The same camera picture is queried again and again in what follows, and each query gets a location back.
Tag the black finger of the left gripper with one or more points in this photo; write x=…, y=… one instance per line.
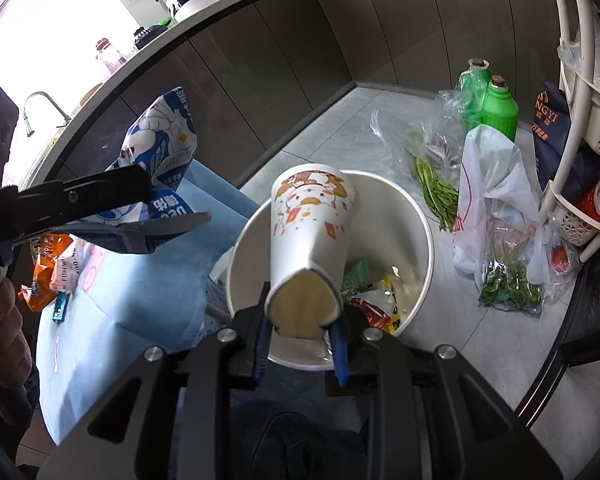
x=55, y=203

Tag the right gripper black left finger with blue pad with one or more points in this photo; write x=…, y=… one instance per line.
x=168, y=410

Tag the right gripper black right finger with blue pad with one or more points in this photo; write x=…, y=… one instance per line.
x=429, y=403

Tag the orange snack wrapper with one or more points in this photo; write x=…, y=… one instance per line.
x=49, y=276

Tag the blue white milk carton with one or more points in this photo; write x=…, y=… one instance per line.
x=162, y=142

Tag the white paper cup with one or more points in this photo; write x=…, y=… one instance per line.
x=312, y=208

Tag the chrome kitchen faucet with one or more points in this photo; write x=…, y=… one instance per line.
x=39, y=106

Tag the white round trash bin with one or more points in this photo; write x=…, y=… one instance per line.
x=389, y=231

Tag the grey kitchen cabinets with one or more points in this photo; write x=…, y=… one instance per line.
x=255, y=72

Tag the person's left hand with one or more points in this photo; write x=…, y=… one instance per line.
x=15, y=354

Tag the small blue wrapper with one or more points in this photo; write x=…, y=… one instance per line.
x=60, y=306

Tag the red sauce packet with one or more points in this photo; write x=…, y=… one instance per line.
x=375, y=317

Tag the blue cartoon tablecloth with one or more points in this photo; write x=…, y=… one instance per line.
x=124, y=304

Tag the white plastic bag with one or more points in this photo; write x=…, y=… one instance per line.
x=493, y=184

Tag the white plastic storage rack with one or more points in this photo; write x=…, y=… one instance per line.
x=583, y=98

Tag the clear bag with green beans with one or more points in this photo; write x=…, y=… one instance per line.
x=424, y=149

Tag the green bottle front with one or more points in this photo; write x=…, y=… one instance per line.
x=499, y=109

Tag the green bottle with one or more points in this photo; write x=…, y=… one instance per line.
x=473, y=83
x=499, y=109

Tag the dark blue shopping bag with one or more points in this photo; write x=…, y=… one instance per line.
x=550, y=127

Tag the green bottle rear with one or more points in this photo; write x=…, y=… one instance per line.
x=473, y=83

